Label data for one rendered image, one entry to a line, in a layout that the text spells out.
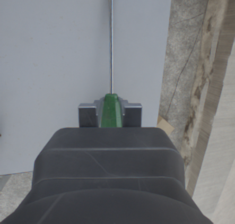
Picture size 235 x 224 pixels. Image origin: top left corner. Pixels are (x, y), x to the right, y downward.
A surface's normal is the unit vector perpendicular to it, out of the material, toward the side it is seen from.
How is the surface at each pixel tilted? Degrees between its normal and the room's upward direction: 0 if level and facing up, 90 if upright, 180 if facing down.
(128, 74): 0
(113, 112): 14
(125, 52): 0
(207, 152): 0
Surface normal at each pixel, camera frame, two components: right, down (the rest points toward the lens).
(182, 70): 0.25, 0.36
